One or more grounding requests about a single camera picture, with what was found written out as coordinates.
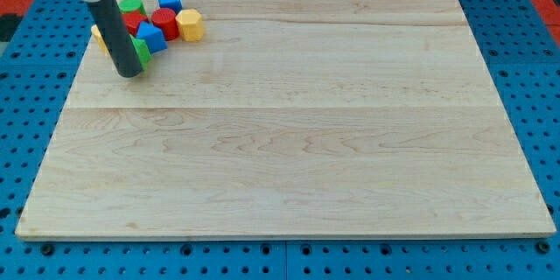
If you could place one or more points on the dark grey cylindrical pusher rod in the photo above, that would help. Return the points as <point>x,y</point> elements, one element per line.
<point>109,20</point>

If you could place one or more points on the red cylinder block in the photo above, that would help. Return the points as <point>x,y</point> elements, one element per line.
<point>164,19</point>

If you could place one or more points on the green cylinder block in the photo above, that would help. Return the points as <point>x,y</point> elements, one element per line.
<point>129,6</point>

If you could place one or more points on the light wooden board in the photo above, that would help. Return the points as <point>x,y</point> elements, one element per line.
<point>291,120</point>

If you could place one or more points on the yellow hexagon block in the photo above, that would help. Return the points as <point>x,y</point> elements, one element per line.
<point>190,25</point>

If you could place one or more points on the blue triangular block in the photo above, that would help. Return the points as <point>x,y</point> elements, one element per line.
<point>153,36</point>

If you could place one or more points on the red star block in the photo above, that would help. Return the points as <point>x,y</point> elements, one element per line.
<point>132,21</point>

